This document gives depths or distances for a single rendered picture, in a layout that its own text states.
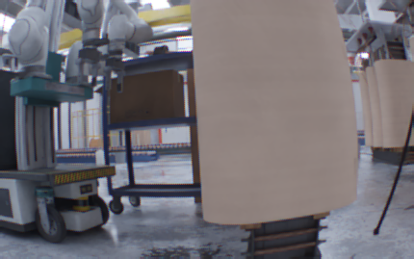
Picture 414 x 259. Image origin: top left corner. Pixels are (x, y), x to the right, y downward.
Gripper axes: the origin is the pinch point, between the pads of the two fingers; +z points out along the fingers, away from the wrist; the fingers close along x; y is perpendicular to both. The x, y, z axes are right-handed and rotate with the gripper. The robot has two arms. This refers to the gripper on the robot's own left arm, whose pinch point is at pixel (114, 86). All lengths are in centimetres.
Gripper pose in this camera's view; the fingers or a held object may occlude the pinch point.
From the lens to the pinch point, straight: 177.3
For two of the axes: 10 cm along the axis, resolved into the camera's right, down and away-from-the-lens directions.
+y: 9.7, -0.6, -2.3
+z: 0.6, 10.0, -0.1
